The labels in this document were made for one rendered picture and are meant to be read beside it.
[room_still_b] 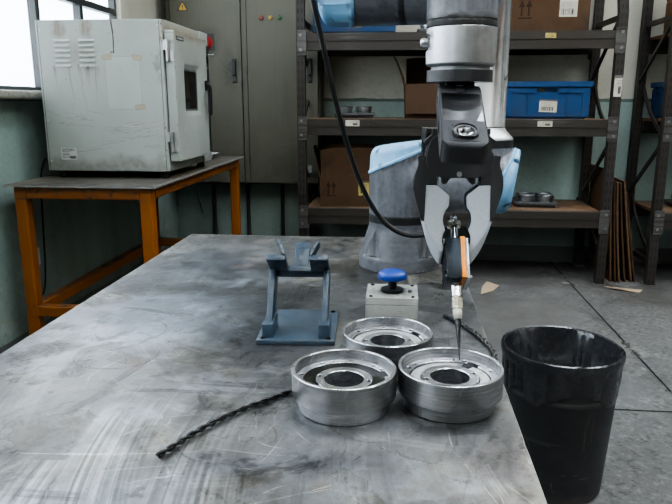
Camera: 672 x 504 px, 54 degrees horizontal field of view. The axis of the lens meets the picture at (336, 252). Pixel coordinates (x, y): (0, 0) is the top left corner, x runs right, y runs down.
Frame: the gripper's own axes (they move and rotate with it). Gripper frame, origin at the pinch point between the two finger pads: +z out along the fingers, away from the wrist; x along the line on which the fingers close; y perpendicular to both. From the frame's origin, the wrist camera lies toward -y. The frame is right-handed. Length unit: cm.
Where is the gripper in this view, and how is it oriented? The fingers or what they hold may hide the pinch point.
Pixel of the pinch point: (454, 254)
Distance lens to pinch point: 75.2
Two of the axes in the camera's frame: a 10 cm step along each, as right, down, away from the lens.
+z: 0.0, 9.8, 2.2
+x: -10.0, -0.1, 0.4
